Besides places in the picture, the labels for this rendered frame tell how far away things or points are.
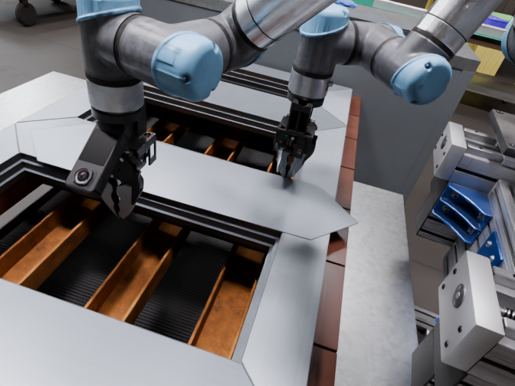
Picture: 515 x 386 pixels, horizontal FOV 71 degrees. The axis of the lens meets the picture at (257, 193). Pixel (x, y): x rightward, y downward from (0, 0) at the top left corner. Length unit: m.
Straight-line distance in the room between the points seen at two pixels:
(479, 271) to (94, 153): 0.56
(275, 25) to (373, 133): 1.11
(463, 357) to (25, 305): 0.58
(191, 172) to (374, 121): 0.92
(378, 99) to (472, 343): 1.11
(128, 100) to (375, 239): 0.74
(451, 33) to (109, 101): 0.49
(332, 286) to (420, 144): 1.01
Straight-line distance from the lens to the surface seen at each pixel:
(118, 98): 0.54
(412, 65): 0.60
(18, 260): 0.91
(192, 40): 0.44
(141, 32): 0.47
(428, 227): 1.04
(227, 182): 0.78
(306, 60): 0.67
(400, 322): 0.89
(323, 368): 0.59
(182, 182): 0.77
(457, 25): 0.63
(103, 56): 0.51
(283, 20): 0.49
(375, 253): 1.01
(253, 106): 1.13
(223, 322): 0.77
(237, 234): 0.71
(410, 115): 1.54
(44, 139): 0.93
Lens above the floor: 1.33
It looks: 37 degrees down
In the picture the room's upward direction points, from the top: 12 degrees clockwise
